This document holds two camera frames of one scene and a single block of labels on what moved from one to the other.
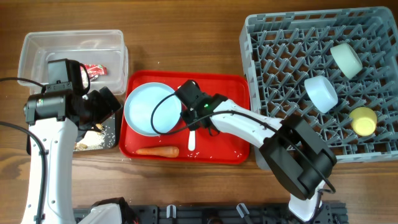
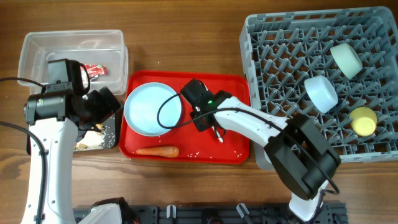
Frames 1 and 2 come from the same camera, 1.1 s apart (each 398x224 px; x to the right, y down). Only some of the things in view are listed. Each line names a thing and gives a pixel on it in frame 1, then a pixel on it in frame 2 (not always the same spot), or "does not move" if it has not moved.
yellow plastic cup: [364, 121] does not move
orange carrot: [168, 152] does not move
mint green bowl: [347, 59] does not move
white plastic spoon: [191, 140] → [220, 138]
